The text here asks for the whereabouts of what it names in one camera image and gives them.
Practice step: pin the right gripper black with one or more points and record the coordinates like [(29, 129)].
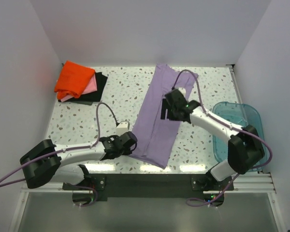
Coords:
[(166, 105)]

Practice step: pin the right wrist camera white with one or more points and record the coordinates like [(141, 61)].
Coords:
[(182, 90)]

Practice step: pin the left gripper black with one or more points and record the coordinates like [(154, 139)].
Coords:
[(126, 152)]

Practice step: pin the folded pink t shirt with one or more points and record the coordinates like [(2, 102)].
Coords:
[(91, 87)]

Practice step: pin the folded orange t shirt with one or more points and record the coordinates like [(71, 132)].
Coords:
[(73, 80)]

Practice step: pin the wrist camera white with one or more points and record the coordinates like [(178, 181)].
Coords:
[(182, 90), (122, 127)]

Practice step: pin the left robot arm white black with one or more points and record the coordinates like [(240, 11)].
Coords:
[(40, 164)]

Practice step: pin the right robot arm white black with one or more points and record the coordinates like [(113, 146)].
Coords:
[(219, 127)]

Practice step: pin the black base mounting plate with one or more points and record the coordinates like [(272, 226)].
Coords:
[(101, 187)]

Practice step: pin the lilac polo shirt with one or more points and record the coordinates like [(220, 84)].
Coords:
[(155, 136)]

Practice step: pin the teal plastic basket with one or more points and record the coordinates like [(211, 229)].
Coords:
[(234, 113)]

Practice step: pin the folded black t shirt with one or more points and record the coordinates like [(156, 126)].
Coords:
[(90, 98)]

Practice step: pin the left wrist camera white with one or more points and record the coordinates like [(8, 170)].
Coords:
[(122, 127)]

